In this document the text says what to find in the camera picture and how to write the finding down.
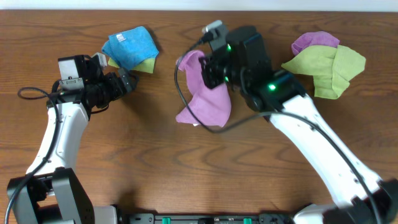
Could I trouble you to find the purple microfiber cloth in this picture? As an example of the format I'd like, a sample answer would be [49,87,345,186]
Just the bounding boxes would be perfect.
[175,50,231,127]

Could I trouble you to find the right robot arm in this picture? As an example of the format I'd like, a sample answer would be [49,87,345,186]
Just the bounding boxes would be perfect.
[199,55,397,223]

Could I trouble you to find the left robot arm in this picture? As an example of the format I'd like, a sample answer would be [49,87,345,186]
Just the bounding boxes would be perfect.
[4,68,139,223]

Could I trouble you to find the green folded cloth under blue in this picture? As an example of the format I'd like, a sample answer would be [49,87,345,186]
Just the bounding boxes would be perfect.
[108,58,155,73]

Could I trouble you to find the green crumpled cloth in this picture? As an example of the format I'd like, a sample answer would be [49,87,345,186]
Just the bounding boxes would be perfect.
[281,45,366,100]

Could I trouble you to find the right black cable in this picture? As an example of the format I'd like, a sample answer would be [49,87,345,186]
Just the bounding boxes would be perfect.
[173,30,383,224]

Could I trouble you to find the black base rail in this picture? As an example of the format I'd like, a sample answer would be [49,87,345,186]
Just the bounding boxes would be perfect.
[118,213,295,224]

